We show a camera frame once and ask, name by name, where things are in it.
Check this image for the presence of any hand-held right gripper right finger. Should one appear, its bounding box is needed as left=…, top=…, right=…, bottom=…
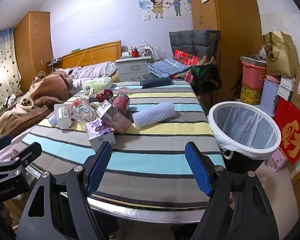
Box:
left=184, top=141, right=280, bottom=240

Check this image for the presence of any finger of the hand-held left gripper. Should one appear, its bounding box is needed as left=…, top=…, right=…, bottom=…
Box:
left=0, top=134, right=12, bottom=153
left=12, top=142, right=42, bottom=167

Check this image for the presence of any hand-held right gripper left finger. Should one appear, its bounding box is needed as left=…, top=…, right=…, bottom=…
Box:
left=20, top=141, right=113, bottom=240

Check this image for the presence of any purple milk carton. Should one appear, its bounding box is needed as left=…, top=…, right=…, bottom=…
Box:
left=86, top=119, right=116, bottom=147

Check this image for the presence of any white paper cup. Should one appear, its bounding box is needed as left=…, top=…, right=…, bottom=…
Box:
left=54, top=103, right=72, bottom=130

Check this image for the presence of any pink printed carton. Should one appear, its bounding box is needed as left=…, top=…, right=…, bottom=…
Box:
left=107, top=112, right=133, bottom=135

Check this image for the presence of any clear plastic bottle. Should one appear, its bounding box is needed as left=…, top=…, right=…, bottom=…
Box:
left=71, top=98, right=98, bottom=125

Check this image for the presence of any small white box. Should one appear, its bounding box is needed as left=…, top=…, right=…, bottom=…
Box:
left=96, top=99, right=114, bottom=119

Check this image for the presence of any black bin with white liner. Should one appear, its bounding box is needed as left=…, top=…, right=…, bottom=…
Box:
left=207, top=101, right=282, bottom=173

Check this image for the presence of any red drink can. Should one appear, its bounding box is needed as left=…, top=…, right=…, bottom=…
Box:
left=112, top=94, right=130, bottom=117

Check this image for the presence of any white foam net sleeve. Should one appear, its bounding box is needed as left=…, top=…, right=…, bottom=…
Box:
left=132, top=102, right=177, bottom=128

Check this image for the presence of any red cartoon face can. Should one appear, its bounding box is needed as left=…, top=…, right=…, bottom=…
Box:
left=94, top=88, right=114, bottom=103

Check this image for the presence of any striped tablecloth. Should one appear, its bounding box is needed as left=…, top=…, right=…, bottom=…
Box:
left=22, top=81, right=227, bottom=207

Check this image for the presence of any brown fleece blanket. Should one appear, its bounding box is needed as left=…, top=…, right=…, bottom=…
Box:
left=0, top=71, right=71, bottom=141

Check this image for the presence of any patterned curtain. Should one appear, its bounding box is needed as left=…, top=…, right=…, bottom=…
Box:
left=0, top=27, right=23, bottom=114

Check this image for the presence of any small pink bag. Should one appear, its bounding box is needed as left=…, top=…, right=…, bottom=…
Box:
left=269, top=147, right=288, bottom=172

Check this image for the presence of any green tissue pack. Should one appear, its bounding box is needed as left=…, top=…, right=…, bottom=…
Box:
left=83, top=77, right=113, bottom=93

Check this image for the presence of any yellow patterned tin box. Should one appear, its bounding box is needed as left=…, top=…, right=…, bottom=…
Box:
left=240, top=83, right=263, bottom=106

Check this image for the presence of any navy glasses case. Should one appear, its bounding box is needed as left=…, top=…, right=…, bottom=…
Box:
left=140, top=77, right=172, bottom=89

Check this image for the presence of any lilac quilt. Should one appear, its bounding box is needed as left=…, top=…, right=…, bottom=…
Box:
left=53, top=61, right=118, bottom=91

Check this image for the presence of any wooden corner wardrobe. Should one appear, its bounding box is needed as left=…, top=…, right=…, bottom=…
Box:
left=13, top=11, right=53, bottom=87

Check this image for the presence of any lilac cylinder box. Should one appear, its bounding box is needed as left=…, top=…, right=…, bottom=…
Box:
left=260, top=77, right=282, bottom=117

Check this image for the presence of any red gift box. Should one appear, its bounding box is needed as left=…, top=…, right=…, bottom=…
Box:
left=273, top=97, right=300, bottom=166

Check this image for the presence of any grey nightstand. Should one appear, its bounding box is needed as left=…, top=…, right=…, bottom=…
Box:
left=115, top=56, right=152, bottom=83

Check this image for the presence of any folded blue cloth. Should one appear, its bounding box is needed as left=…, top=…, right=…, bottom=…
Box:
left=147, top=58, right=191, bottom=78

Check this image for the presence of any pink plastic tub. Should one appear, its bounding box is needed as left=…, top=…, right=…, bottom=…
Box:
left=241, top=61, right=267, bottom=90

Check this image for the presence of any red plaid blanket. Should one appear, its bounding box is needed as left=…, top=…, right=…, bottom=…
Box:
left=173, top=49, right=216, bottom=83

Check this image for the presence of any wooden headboard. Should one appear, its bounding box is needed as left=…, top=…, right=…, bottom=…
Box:
left=52, top=40, right=122, bottom=70

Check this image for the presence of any stack of white boxes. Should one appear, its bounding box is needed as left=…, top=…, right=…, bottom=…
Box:
left=277, top=76, right=296, bottom=101

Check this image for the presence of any white plastic bag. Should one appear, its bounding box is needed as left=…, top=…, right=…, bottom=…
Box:
left=150, top=46, right=167, bottom=62

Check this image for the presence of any striped flat tray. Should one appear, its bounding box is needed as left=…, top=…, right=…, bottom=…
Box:
left=240, top=56, right=267, bottom=65

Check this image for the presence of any grey cushioned chair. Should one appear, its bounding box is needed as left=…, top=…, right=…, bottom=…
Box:
left=168, top=29, right=222, bottom=98

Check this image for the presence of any tall wooden wardrobe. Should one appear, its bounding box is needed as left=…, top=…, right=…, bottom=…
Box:
left=186, top=0, right=262, bottom=103

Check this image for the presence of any brown paper bag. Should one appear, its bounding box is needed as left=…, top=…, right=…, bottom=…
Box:
left=262, top=31, right=298, bottom=78

